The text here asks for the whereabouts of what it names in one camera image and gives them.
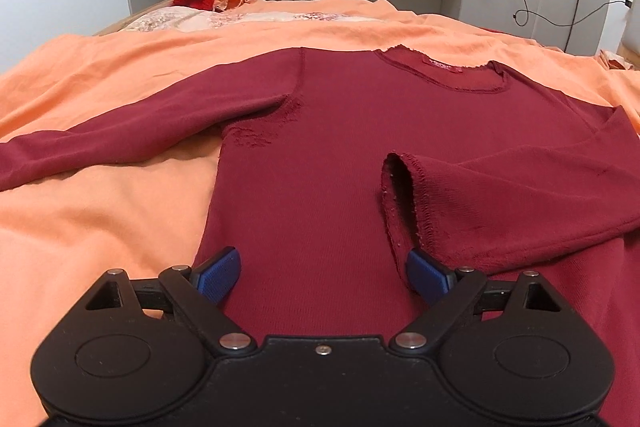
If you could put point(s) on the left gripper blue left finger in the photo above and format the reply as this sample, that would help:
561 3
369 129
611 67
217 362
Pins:
195 295

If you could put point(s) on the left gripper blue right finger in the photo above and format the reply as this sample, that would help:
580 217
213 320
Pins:
449 295

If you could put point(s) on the dark red long-sleeve sweater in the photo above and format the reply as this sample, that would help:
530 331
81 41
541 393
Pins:
380 186

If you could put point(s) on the orange bed duvet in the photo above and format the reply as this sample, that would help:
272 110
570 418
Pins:
100 156

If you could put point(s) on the floral patterned pillow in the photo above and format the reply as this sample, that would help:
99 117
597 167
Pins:
187 19

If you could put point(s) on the orange patterned cloth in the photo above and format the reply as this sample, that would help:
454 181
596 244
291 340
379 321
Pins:
220 6

